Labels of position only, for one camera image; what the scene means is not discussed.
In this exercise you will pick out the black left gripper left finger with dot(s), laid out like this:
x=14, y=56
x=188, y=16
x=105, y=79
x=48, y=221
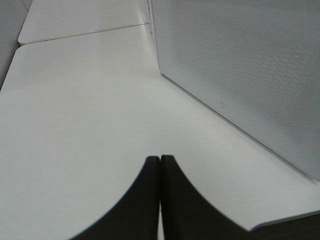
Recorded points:
x=136, y=215

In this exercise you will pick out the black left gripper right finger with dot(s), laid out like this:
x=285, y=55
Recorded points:
x=187, y=215

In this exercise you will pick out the white microwave door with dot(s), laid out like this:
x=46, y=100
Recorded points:
x=255, y=64

